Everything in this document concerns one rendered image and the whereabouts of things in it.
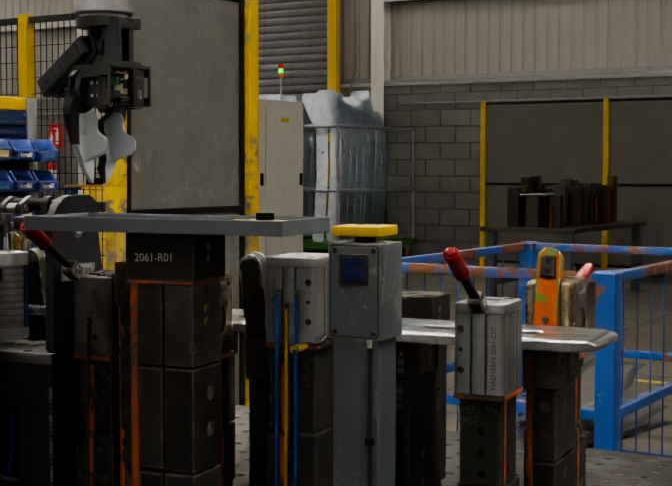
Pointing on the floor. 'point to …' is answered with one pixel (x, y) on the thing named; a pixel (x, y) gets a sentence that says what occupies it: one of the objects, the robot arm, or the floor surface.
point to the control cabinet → (280, 167)
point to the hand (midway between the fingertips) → (94, 173)
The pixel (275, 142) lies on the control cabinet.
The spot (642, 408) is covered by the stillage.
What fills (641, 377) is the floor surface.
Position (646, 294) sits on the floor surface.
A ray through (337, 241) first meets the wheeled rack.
